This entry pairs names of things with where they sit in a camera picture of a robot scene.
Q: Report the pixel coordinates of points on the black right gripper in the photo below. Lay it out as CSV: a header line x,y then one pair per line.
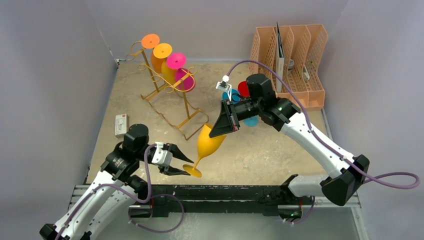
x,y
230,115

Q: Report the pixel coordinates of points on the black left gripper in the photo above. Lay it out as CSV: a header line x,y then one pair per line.
x,y
176,153

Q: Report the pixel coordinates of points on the yellow wine glass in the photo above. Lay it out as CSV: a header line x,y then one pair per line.
x,y
161,53
206,146

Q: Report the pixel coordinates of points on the light blue wine glass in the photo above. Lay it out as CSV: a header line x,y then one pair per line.
x,y
251,121

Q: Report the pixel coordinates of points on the red wine glass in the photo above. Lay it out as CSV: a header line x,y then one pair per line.
x,y
243,90

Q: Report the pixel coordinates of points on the magenta wine glass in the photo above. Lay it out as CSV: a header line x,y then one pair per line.
x,y
175,62

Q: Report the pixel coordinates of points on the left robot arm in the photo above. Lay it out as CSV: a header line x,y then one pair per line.
x,y
123,179

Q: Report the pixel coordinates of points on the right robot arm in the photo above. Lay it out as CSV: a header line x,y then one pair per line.
x,y
342,178

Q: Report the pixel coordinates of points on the yellow wine glass back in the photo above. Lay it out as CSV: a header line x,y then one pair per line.
x,y
161,53

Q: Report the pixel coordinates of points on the orange wine glass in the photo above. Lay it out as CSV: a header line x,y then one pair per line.
x,y
150,41

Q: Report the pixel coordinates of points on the white stapler box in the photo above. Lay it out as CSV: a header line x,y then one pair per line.
x,y
121,125

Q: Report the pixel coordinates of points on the dark folder in organizer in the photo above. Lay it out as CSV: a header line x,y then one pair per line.
x,y
279,60

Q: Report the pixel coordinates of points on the peach plastic file organizer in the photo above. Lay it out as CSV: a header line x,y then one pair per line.
x,y
303,47

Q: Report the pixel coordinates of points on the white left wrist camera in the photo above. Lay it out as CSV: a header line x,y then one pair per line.
x,y
161,157

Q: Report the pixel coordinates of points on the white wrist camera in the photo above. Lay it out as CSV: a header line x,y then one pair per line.
x,y
161,157
225,87

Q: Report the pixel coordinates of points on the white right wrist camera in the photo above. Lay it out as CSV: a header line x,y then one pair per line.
x,y
225,87

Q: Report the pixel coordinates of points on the gold wire wine glass rack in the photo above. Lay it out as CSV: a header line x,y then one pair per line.
x,y
138,52

